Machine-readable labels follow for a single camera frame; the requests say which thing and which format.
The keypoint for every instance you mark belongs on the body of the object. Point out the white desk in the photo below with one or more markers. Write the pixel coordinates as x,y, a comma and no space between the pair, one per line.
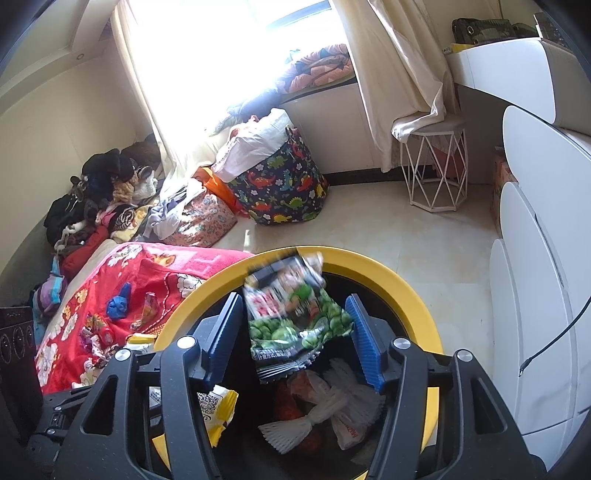
508,64

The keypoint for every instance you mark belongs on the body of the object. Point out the purple snack wrapper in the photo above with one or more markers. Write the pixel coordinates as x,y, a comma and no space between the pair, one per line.
94,330

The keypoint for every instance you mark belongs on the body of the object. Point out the red plastic bag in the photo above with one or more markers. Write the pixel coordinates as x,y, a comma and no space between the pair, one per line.
284,404

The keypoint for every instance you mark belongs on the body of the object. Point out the small blue wad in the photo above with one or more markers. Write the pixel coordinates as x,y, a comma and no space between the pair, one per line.
117,304

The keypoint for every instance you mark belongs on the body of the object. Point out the orange bag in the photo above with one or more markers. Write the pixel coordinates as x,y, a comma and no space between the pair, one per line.
217,189

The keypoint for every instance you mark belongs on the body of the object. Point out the orange patterned quilt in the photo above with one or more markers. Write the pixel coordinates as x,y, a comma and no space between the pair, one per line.
318,69

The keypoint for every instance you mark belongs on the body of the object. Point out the large white foam net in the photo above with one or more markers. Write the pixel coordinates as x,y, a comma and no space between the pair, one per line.
286,427

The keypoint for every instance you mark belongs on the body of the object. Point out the pink floral bag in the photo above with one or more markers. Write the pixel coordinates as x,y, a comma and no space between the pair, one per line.
203,221

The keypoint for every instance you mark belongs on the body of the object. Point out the pile of dark clothes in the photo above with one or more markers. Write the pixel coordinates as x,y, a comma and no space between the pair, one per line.
101,170

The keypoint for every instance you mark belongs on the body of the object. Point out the white plastic bag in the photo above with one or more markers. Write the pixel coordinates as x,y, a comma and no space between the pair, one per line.
351,429

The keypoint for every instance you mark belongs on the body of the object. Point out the yellow white snack wrapper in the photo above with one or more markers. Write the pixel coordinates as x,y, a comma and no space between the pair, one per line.
219,410

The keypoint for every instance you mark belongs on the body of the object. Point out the camouflage bag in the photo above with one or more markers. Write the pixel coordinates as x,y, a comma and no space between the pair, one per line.
489,30

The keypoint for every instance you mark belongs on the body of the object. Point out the small yellow box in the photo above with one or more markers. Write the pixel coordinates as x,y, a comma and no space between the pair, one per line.
455,47

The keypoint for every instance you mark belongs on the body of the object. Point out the grey bed headboard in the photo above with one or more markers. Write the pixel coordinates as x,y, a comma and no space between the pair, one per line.
27,277

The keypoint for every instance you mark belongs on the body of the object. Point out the dark clothes heap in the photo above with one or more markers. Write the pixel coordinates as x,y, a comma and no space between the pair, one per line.
258,104

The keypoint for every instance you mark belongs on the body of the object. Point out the yellow rimmed black trash bin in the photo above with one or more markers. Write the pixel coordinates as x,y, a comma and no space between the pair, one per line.
392,286

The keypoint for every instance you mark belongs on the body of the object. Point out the red floral blanket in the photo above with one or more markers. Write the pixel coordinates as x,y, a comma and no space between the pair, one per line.
152,272

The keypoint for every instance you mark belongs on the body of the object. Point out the red pillow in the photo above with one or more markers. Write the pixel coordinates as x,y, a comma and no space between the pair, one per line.
81,251

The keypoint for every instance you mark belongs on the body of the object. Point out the colourful candy wrapper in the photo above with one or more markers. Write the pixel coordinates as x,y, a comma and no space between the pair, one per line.
147,309

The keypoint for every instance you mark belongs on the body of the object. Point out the beige bed sheet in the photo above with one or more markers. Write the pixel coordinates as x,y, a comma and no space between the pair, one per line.
90,267

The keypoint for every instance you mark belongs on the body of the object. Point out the white cabinet with rounded panels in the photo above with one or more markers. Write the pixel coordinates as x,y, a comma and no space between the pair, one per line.
531,230

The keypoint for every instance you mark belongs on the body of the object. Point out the brown yellow patterned blanket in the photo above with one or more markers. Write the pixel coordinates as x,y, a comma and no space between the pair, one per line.
124,221

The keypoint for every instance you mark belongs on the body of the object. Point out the green snack wrapper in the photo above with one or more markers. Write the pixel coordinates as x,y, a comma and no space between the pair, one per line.
286,332

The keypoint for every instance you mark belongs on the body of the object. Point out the orange printed cardboard box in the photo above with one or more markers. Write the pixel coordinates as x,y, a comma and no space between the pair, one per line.
502,175

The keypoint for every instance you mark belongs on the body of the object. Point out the pink box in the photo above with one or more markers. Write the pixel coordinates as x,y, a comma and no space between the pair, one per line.
450,159

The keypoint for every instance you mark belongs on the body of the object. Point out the heap of pale clothes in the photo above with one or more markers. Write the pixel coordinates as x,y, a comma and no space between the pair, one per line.
171,217

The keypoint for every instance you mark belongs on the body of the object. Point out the cream curtain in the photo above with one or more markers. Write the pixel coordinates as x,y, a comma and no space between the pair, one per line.
138,92
392,69

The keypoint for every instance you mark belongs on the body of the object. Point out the black framed window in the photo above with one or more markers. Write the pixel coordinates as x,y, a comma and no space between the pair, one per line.
295,16

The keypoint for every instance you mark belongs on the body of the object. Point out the dinosaur print laundry basket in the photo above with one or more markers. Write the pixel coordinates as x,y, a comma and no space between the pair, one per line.
277,189

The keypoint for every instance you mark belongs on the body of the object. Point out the silver snack wrapper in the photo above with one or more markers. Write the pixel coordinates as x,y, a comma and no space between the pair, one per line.
101,355

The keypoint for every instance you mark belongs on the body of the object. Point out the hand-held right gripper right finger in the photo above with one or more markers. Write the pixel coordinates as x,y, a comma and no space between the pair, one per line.
364,341

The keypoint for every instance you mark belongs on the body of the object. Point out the purple striped cloth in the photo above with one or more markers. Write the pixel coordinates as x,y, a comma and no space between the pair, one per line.
51,290

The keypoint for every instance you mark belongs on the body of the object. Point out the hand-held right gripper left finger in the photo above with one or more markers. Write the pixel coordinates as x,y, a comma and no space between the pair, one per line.
221,337

